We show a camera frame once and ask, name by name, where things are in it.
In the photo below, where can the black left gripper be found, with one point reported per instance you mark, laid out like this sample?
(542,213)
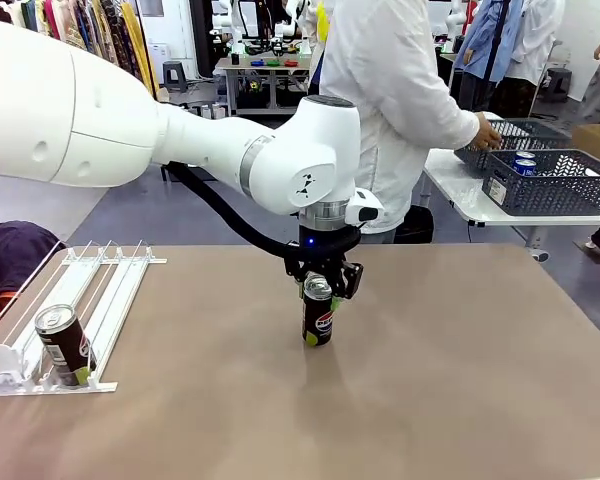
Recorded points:
(325,252)

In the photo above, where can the black Pepsi can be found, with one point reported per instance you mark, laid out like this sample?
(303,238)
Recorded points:
(317,320)
(62,345)

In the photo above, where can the blue Pepsi can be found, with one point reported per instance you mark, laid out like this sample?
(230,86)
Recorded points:
(525,169)

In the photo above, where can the dark grey plastic basket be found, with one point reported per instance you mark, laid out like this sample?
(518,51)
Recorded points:
(530,131)
(550,195)

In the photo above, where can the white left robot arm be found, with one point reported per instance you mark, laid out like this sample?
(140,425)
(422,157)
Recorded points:
(130,125)

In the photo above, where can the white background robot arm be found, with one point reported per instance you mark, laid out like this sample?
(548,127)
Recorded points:
(455,20)
(292,20)
(227,20)

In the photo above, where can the person's right hand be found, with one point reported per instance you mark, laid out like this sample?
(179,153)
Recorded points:
(487,134)

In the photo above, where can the white side table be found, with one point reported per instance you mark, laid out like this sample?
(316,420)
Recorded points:
(455,190)

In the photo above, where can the person in white jacket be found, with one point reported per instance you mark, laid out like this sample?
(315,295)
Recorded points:
(390,100)

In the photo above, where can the white fabric roll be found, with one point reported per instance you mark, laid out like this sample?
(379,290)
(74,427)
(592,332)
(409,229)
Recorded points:
(206,111)
(220,110)

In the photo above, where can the background work table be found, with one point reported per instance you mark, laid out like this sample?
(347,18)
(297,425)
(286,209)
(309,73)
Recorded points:
(260,70)

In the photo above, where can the small red object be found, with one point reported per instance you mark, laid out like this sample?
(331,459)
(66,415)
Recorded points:
(291,63)

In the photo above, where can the small green object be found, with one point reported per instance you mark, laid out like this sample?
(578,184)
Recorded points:
(272,63)

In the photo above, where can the grey plastic stool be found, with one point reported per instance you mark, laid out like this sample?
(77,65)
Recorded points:
(172,75)

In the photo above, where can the dark grey stool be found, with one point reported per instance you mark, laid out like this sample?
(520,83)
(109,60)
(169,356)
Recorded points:
(559,82)

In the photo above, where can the clothes rack with colourful garments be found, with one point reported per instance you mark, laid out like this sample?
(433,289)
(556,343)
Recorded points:
(125,40)

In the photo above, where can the dark purple cloth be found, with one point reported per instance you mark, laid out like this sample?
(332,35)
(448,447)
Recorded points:
(10,255)

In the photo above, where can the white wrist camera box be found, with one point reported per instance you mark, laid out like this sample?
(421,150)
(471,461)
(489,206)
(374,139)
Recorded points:
(367,210)

